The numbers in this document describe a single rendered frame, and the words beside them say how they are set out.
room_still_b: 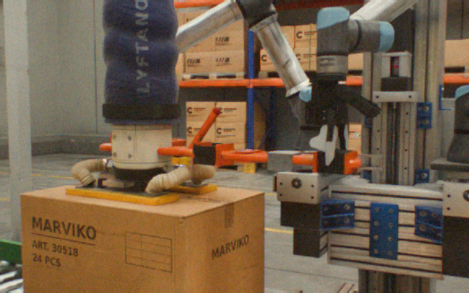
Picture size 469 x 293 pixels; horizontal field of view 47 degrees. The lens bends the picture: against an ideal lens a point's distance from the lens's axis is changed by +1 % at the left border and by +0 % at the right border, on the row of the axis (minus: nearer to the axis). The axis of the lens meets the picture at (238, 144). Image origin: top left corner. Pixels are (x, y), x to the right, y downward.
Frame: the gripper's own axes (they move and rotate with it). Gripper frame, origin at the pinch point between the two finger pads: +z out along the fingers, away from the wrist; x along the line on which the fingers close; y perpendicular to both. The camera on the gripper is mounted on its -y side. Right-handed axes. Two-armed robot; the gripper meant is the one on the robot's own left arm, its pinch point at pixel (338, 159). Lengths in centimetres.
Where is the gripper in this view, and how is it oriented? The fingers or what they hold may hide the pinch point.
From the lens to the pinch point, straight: 128.8
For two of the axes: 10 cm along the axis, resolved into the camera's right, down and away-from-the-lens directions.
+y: -8.6, -0.4, 5.1
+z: -0.1, 10.0, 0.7
